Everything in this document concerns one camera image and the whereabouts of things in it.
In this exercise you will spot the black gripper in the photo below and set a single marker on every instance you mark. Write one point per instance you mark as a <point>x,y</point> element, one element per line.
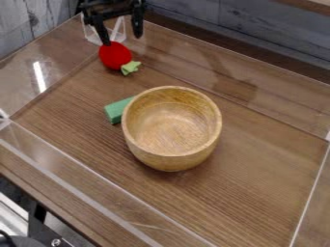
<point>99,10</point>

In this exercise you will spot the red plush strawberry toy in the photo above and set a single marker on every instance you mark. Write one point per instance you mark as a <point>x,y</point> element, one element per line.
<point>117,58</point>

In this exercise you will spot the green foam block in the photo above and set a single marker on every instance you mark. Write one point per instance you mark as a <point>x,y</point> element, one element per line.
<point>114,110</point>

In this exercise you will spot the wooden bowl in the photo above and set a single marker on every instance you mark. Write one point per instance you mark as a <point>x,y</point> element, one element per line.
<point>171,125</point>

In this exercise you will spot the black metal table leg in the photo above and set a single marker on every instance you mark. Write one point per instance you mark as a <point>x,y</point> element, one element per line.
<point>41,232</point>

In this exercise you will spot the clear acrylic corner bracket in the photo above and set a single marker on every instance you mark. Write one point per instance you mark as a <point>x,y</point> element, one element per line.
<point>114,34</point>

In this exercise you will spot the clear acrylic tray wall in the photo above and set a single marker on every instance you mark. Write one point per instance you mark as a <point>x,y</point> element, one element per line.
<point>260,193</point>

